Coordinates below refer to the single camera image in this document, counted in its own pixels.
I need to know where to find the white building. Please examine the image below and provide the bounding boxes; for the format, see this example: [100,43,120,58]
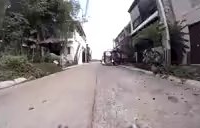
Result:
[41,24,93,66]

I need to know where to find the grey concrete road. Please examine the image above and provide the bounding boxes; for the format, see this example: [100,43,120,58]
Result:
[0,61,200,128]

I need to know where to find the pile of rubbish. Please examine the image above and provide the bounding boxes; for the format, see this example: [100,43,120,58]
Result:
[44,53,61,66]

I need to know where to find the bicycle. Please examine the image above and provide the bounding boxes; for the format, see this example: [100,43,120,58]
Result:
[141,46,164,66]

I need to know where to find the utility pole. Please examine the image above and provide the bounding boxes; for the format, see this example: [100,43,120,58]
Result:
[82,0,91,23]

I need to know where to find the row of buildings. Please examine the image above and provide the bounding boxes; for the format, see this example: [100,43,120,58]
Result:
[112,0,200,68]

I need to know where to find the bush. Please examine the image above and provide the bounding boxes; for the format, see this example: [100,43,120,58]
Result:
[167,21,190,66]

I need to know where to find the grass verge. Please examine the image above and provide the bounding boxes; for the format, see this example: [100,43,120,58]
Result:
[0,54,64,84]

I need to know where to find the group of trees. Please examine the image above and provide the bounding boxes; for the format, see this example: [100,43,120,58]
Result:
[0,0,84,66]

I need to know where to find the pale concrete kerb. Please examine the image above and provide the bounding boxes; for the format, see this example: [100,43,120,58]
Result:
[121,63,200,90]
[0,63,86,95]

